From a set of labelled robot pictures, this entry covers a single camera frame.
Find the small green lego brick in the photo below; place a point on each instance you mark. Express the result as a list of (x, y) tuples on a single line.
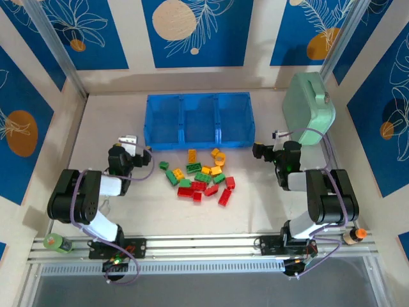
[(164, 165)]

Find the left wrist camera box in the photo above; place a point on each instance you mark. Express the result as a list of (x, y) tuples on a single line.
[(128, 140)]

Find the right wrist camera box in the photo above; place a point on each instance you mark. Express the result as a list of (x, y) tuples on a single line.
[(281, 134)]

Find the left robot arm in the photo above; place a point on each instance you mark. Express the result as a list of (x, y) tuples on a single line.
[(80, 198)]

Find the blue floral wall panel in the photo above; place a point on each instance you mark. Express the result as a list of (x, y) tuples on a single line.
[(19, 96), (404, 243), (287, 38), (96, 48), (377, 160), (2, 251), (367, 41), (223, 48), (32, 48)]

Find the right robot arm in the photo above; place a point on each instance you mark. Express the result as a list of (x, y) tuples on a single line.
[(332, 198)]

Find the aluminium mounting rail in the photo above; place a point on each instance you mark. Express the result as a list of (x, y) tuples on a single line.
[(204, 243)]

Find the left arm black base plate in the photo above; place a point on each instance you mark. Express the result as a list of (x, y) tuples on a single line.
[(137, 247)]

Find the small red lego brick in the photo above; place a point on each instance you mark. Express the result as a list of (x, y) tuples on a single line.
[(197, 196)]

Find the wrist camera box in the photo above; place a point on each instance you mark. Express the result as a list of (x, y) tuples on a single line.
[(281, 134), (128, 140)]

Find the small black electronics board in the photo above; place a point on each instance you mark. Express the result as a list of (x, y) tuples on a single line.
[(297, 267), (115, 264)]

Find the aluminium side rail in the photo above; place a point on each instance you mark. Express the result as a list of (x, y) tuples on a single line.
[(330, 153)]

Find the wooden bottle with orange cap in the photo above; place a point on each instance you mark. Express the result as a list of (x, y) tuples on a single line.
[(351, 237)]

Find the aluminium frame post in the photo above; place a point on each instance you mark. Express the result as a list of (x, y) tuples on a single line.
[(57, 51), (346, 41)]

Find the long red lego brick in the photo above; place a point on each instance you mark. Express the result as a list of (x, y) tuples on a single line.
[(225, 196)]

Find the round yellow lego brick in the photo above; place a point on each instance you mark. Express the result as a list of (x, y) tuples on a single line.
[(220, 160)]

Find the silver metal loop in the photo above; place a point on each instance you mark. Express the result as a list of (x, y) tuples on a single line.
[(106, 202), (105, 211)]

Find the long green lego brick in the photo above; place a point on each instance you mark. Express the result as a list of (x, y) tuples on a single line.
[(171, 178)]

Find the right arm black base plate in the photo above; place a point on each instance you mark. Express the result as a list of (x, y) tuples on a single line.
[(268, 244)]

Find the mint green carrying case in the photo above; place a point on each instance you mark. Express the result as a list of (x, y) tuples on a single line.
[(306, 108)]

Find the blue three-compartment plastic bin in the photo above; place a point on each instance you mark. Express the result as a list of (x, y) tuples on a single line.
[(166, 115)]

